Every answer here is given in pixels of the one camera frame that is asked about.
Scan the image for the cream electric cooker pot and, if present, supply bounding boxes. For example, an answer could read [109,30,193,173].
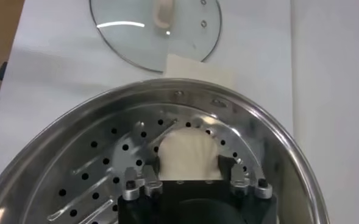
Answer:
[163,54,238,91]

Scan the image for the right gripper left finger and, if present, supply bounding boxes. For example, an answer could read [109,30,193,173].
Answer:
[123,158,164,201]

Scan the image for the perforated steel steamer basket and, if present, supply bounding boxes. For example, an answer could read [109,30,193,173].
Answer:
[0,78,331,224]

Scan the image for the white steamed baozi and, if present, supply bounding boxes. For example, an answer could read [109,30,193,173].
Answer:
[157,127,224,181]

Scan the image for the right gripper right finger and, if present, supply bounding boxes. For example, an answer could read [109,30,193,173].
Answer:
[218,155,273,200]

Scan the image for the round glass pot lid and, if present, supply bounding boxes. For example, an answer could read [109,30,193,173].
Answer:
[89,0,222,73]

